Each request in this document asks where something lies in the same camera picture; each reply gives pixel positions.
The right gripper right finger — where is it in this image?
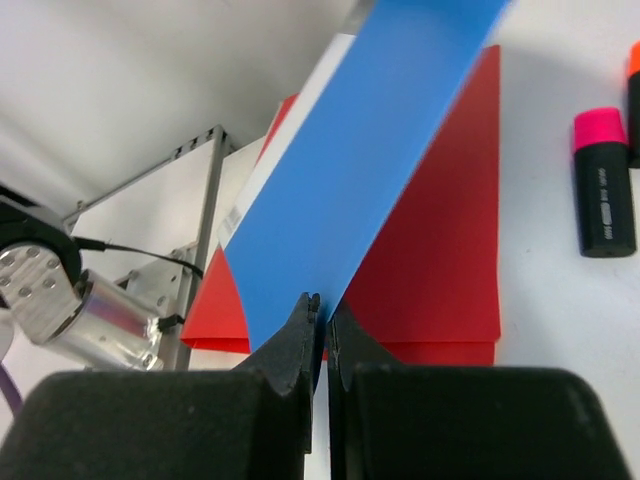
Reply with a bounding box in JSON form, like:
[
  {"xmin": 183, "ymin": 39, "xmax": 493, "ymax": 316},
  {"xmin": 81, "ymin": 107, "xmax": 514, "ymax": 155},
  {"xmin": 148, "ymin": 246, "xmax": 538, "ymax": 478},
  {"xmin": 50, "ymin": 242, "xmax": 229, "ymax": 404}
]
[{"xmin": 327, "ymin": 305, "xmax": 631, "ymax": 479}]

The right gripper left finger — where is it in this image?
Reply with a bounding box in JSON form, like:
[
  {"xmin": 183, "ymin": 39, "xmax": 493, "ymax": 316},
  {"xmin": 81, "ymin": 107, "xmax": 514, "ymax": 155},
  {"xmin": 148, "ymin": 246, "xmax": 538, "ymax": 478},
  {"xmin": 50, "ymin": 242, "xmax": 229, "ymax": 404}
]
[{"xmin": 1, "ymin": 293, "xmax": 320, "ymax": 479}]

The blue folder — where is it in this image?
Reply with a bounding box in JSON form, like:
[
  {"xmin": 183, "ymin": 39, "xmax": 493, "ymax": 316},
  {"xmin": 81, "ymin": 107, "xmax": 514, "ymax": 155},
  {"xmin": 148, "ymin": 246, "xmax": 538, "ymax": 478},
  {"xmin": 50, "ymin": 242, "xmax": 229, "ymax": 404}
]
[{"xmin": 223, "ymin": 1, "xmax": 506, "ymax": 349}]

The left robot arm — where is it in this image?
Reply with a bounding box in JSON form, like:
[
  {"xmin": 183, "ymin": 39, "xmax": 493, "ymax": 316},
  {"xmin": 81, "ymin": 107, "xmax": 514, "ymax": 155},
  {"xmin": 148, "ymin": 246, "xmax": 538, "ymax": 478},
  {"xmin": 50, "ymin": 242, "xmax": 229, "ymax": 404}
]
[{"xmin": 1, "ymin": 186, "xmax": 164, "ymax": 371}]

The red folder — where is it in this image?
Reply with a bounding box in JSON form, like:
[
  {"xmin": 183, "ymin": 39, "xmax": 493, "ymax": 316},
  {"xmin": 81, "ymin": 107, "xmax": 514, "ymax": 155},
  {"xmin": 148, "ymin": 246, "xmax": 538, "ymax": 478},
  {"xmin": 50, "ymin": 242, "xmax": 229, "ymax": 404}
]
[{"xmin": 181, "ymin": 46, "xmax": 501, "ymax": 366}]

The pink black highlighter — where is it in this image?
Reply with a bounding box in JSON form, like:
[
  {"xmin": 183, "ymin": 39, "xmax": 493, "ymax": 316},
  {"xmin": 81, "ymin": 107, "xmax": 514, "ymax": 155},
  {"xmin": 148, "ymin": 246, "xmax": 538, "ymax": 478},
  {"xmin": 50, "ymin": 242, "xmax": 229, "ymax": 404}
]
[{"xmin": 572, "ymin": 107, "xmax": 637, "ymax": 258}]

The orange black highlighter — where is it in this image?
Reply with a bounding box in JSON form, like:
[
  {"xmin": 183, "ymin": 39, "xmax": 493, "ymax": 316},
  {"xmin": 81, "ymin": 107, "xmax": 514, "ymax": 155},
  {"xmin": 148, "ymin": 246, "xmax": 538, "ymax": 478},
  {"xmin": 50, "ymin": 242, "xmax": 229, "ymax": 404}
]
[{"xmin": 627, "ymin": 42, "xmax": 640, "ymax": 169}]

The aluminium table frame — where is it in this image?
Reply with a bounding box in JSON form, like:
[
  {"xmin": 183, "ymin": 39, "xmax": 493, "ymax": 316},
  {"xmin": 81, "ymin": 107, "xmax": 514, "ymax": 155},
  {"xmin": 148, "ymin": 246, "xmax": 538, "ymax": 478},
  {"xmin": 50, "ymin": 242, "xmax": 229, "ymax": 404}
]
[{"xmin": 62, "ymin": 123, "xmax": 236, "ymax": 371}]

